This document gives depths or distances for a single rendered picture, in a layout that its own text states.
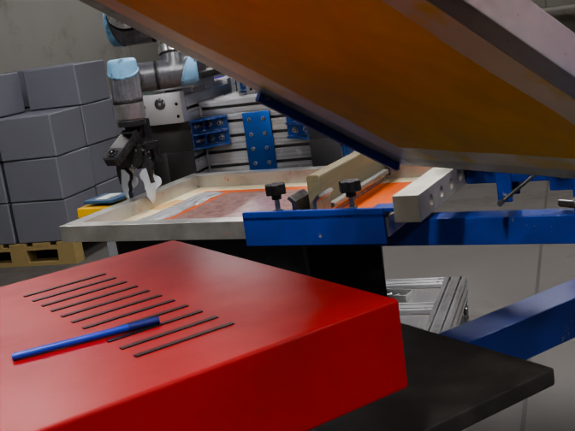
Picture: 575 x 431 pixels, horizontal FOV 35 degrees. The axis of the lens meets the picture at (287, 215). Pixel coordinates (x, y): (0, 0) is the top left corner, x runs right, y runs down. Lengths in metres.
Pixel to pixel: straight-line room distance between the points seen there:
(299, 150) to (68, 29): 6.09
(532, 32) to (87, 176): 5.61
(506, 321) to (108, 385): 0.69
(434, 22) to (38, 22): 7.46
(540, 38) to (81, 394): 0.51
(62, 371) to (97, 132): 5.76
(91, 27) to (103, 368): 8.29
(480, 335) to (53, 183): 5.04
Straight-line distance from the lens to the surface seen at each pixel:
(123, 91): 2.27
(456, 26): 0.86
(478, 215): 1.94
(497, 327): 1.27
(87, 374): 0.79
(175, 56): 2.37
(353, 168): 2.01
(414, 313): 3.53
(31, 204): 6.23
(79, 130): 6.34
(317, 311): 0.84
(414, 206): 1.62
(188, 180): 2.47
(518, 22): 0.85
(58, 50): 8.44
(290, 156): 2.71
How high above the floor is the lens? 1.37
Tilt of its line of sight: 12 degrees down
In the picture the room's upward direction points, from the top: 8 degrees counter-clockwise
